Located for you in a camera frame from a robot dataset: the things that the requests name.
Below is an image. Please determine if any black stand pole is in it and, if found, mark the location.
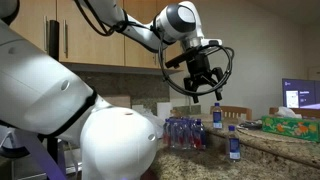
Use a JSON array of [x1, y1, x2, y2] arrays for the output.
[[46, 19, 62, 171]]

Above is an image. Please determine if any white tissue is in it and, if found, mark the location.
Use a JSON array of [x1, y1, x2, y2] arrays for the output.
[[275, 106, 303, 120]]

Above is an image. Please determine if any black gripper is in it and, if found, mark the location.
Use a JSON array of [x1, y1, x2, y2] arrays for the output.
[[183, 46, 225, 104]]

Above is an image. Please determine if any shrink-wrapped pack of water bottles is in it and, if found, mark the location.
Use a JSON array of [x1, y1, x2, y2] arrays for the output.
[[162, 116, 207, 151]]

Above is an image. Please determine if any wooden cabinet door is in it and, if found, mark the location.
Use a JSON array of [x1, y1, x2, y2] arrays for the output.
[[157, 41, 186, 72], [56, 0, 125, 67], [9, 0, 58, 61], [124, 0, 158, 69]]

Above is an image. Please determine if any television screen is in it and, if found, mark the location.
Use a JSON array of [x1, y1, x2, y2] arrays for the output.
[[281, 78, 320, 110]]

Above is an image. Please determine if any green floral tissue box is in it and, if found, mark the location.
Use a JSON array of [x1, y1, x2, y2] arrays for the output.
[[261, 115, 320, 143]]

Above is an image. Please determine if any woven beige placemat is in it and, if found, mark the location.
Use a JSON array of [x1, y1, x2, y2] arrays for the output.
[[234, 124, 320, 145]]

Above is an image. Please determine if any white paper towel roll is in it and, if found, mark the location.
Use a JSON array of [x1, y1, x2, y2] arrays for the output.
[[156, 101, 173, 122]]

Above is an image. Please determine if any small black object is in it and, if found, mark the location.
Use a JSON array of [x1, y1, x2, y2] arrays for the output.
[[239, 120, 263, 131]]

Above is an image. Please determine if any wooden chair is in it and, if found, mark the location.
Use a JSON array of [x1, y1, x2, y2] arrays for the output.
[[209, 105, 253, 122], [268, 106, 320, 120]]

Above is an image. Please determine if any white headset with lavender strap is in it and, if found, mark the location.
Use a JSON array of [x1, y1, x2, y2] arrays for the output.
[[0, 126, 66, 180]]

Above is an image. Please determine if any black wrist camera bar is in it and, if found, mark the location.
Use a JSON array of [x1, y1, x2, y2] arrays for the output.
[[164, 46, 201, 70]]

